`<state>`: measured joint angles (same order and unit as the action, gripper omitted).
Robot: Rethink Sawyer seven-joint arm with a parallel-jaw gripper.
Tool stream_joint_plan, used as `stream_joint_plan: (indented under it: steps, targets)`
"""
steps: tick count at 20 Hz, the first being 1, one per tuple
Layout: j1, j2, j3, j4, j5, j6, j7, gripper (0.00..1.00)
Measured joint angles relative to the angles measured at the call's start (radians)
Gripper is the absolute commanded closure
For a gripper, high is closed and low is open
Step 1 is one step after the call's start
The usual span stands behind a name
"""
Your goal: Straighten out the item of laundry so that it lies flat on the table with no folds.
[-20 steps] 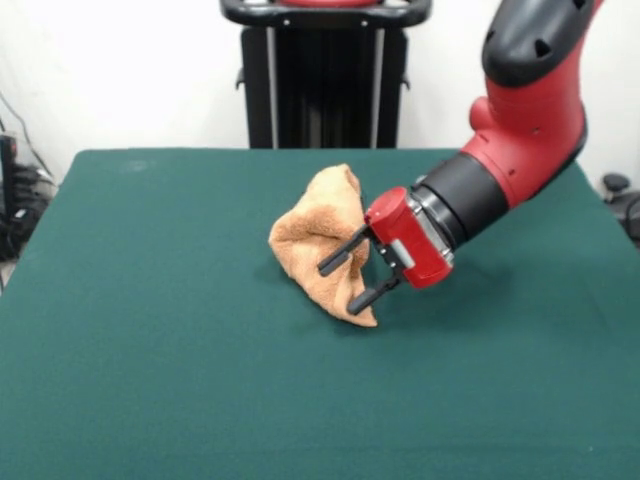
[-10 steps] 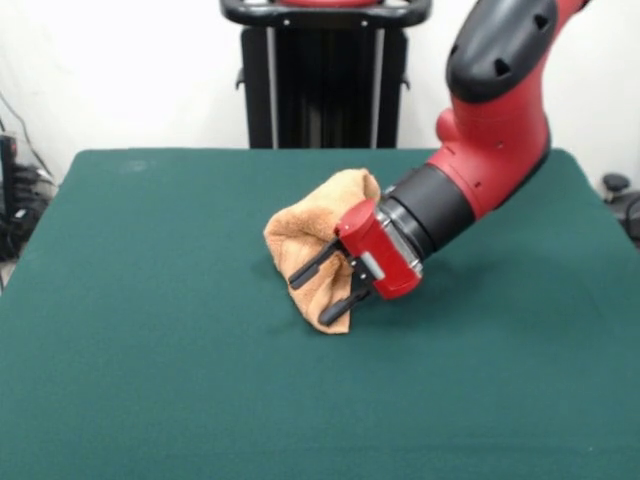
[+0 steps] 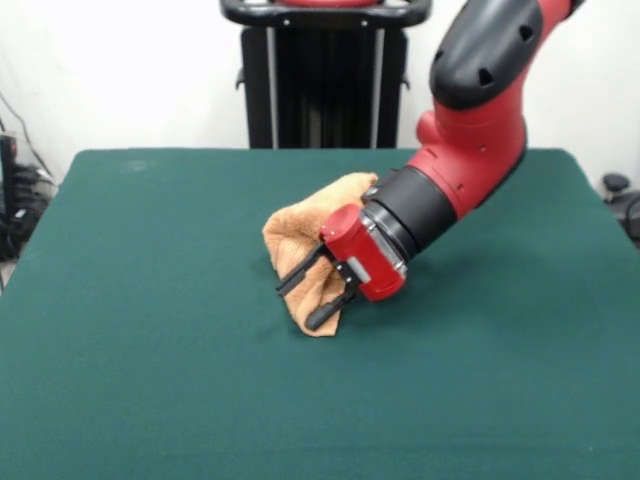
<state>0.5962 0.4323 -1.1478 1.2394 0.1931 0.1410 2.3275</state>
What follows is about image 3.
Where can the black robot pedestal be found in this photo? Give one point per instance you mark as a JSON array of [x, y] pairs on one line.
[[325, 100]]

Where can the black box device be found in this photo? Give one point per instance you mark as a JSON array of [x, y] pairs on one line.
[[7, 170]]

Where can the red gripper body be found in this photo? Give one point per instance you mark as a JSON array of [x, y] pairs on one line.
[[360, 255]]

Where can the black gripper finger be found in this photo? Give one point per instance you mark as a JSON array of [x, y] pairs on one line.
[[327, 312], [300, 272]]

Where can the black equipment heap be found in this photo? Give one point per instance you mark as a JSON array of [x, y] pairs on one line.
[[25, 200]]

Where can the tan terry towel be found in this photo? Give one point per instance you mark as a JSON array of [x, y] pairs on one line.
[[295, 230]]

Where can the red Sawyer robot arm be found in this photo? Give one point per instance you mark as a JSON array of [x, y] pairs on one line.
[[475, 125]]

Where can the dark green table cloth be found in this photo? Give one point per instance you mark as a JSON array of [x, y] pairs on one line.
[[150, 350]]

